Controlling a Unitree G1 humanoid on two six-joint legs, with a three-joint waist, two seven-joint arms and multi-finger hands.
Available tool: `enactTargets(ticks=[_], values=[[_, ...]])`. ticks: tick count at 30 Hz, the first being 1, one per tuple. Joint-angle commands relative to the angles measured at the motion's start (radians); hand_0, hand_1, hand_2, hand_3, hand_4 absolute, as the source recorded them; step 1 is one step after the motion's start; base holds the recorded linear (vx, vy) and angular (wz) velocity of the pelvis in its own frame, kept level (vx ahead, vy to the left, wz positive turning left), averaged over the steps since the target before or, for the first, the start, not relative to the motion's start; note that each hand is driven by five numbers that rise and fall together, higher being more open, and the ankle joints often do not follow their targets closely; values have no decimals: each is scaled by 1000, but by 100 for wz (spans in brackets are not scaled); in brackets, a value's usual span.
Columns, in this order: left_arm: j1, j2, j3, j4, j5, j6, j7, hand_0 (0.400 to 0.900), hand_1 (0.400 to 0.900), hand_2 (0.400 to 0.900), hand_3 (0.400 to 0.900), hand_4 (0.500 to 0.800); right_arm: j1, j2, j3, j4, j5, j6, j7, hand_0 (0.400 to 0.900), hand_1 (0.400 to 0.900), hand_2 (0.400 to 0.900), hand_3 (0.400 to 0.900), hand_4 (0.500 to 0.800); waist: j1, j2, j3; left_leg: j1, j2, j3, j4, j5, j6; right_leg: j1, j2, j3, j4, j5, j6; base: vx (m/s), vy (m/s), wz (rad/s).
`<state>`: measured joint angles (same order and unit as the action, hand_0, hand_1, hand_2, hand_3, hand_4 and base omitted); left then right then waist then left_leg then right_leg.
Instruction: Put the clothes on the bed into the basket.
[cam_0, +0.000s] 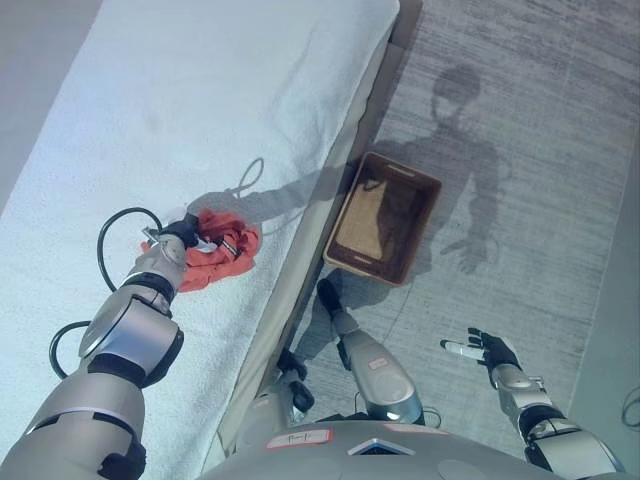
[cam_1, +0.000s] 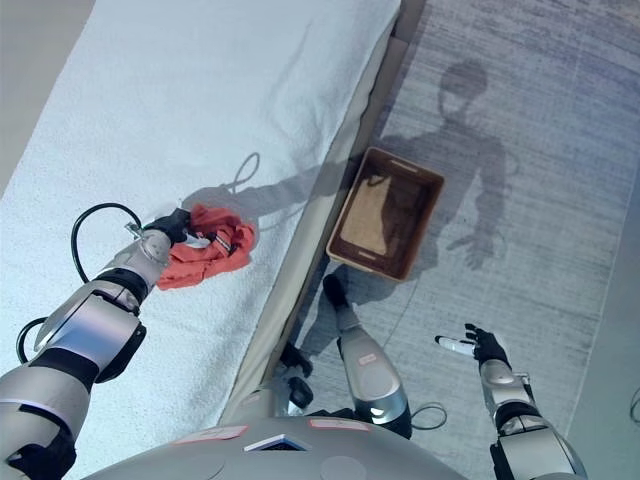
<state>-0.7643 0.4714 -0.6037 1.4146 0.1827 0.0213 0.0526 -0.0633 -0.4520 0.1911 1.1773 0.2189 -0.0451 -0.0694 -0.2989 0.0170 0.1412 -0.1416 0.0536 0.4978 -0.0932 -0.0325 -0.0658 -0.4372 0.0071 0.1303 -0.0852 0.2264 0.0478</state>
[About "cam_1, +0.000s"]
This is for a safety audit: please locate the white terry bed blanket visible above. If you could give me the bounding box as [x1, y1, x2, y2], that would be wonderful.
[0, 0, 403, 427]

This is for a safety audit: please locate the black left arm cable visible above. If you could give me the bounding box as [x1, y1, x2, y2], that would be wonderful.
[15, 201, 147, 365]

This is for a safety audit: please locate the silver robot torso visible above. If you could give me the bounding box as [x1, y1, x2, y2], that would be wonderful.
[88, 413, 472, 480]

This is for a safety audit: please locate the grey striped rug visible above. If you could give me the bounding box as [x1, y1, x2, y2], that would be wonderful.
[293, 0, 640, 480]

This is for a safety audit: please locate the red garment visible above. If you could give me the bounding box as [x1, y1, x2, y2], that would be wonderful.
[155, 202, 258, 293]

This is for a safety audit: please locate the black right robot foot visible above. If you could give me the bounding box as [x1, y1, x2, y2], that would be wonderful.
[321, 273, 355, 315]

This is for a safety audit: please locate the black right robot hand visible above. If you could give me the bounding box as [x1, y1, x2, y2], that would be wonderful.
[434, 322, 510, 367]

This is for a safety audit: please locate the silver robot leg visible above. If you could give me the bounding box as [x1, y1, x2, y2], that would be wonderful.
[333, 303, 415, 440]
[233, 369, 295, 420]

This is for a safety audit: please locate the red bordered white sticker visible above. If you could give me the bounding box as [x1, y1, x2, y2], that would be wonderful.
[173, 424, 250, 447]
[307, 418, 375, 433]

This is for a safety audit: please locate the black robot foot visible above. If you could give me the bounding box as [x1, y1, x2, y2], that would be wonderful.
[321, 273, 355, 315]
[278, 343, 316, 408]

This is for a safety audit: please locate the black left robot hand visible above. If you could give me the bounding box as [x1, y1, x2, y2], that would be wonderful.
[143, 206, 212, 250]

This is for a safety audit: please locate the silver right robot leg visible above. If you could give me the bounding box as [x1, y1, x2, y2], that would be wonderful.
[333, 303, 415, 440]

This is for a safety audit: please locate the beige bed mattress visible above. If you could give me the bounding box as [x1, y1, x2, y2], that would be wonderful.
[0, 0, 427, 427]

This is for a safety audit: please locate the black left robot foot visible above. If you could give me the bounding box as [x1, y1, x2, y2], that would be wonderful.
[278, 343, 316, 408]

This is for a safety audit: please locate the brown bed frame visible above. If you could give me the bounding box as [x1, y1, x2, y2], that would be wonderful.
[283, 0, 429, 352]

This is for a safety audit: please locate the blue white chest plate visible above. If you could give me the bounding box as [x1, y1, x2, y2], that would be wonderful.
[243, 434, 308, 454]

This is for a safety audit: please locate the brown wicker basket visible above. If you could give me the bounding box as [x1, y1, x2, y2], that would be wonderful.
[325, 145, 447, 284]

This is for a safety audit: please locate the silver left robot leg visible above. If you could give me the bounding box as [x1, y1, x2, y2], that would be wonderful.
[233, 369, 295, 420]

